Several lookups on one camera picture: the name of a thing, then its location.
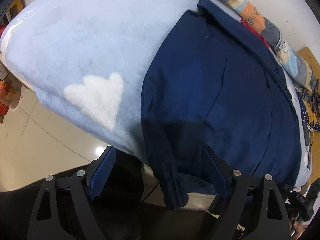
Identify navy jacket with red collar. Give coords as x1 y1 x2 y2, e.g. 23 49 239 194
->
140 0 302 209

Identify dark patterned cloth pile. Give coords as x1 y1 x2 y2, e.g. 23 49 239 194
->
295 79 319 150

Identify red items on floor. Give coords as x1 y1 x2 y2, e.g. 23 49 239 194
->
0 24 23 124

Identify light blue cloud blanket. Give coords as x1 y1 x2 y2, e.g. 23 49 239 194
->
0 0 313 196

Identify colourful patchwork quilt roll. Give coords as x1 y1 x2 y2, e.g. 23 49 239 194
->
219 0 317 92

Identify brown wooden board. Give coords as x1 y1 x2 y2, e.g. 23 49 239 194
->
298 47 320 79

